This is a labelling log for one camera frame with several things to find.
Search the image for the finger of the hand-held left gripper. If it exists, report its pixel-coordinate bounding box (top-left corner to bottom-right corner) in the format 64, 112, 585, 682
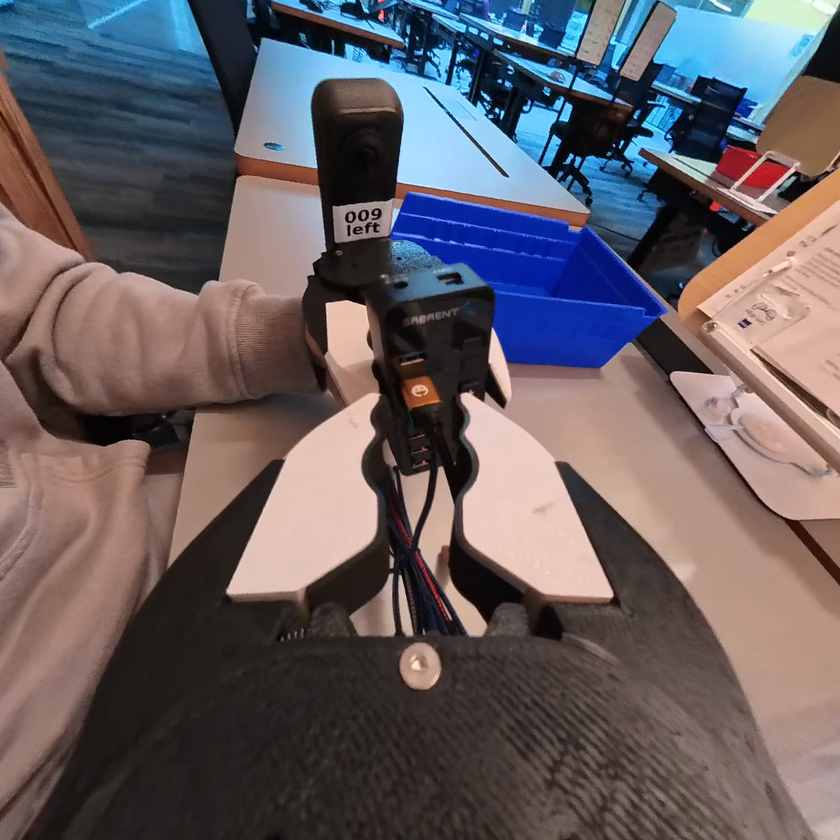
322, 302, 385, 409
484, 338, 514, 409

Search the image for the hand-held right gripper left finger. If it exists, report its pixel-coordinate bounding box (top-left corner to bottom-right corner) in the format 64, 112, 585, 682
225, 392, 392, 605

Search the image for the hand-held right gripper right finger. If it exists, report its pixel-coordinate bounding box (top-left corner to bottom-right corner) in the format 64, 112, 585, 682
448, 391, 616, 605

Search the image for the gold-plug USB cable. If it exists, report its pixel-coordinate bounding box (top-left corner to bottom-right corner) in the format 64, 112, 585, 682
390, 375, 460, 637

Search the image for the short black USB hub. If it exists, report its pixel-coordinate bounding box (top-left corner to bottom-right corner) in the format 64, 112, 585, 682
363, 262, 497, 478

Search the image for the white wood-edged desk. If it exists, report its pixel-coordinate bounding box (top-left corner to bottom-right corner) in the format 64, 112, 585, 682
234, 37, 592, 228

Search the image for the distant wood-edged desk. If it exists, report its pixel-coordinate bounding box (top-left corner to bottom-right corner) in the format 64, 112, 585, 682
270, 0, 406, 50

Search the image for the wood-edged desk with red box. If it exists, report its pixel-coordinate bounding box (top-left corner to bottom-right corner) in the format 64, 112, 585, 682
640, 147, 788, 263

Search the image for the blue plastic bin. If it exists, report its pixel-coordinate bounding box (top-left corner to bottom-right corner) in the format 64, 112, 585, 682
391, 190, 670, 370

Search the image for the black swivel chair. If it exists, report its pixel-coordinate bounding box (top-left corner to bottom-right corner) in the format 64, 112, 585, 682
541, 98, 634, 198

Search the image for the clear acrylic document holder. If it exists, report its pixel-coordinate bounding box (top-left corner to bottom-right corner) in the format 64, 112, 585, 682
701, 259, 840, 473

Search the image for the wooden backing board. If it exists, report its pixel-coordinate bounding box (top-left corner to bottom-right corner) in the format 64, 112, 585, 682
677, 169, 840, 332

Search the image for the beige divider board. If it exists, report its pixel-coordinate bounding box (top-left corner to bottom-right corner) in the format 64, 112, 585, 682
619, 0, 678, 83
576, 0, 627, 67

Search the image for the instruction sheet with blue banner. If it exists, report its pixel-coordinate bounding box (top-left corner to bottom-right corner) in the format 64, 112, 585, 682
751, 295, 840, 421

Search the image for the red box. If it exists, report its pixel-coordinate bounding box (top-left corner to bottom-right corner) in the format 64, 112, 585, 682
715, 146, 793, 191

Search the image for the black mesh chair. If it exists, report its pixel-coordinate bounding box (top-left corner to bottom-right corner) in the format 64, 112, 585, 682
669, 75, 749, 161

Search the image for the beige cardboard board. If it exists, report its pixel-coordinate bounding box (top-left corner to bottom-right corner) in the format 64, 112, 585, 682
755, 75, 840, 179

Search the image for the black monitor panel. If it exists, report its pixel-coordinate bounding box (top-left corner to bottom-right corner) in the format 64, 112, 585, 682
804, 13, 840, 86

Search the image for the red braided cable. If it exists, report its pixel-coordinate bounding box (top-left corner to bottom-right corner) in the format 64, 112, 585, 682
387, 499, 457, 634

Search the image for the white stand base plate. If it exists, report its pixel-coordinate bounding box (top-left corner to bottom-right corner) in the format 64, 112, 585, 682
669, 371, 840, 521

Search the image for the wooden door frame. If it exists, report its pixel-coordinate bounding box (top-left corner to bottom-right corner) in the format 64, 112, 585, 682
0, 49, 93, 260

